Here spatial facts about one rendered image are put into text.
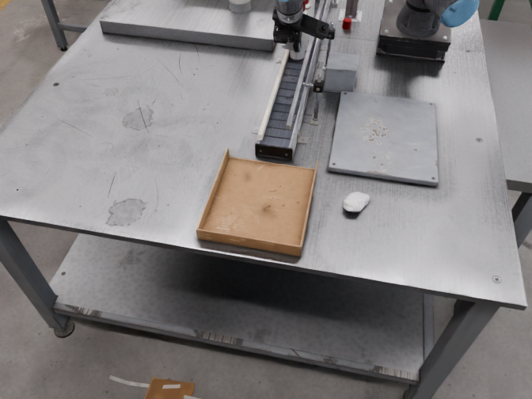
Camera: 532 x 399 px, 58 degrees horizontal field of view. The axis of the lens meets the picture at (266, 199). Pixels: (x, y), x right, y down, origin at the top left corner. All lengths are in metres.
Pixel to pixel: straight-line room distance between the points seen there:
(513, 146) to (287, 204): 0.71
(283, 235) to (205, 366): 0.88
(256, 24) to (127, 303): 1.14
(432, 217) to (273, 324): 0.73
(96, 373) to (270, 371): 0.66
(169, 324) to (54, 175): 0.67
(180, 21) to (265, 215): 0.96
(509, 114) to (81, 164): 1.32
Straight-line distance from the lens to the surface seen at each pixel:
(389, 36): 1.82
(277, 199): 1.28
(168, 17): 1.98
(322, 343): 1.74
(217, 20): 1.93
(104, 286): 1.93
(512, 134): 1.65
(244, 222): 1.23
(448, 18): 1.66
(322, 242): 1.20
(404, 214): 1.30
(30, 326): 2.22
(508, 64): 1.97
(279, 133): 1.40
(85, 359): 2.07
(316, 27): 1.52
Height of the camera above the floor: 1.80
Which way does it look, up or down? 49 degrees down
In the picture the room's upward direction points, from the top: straight up
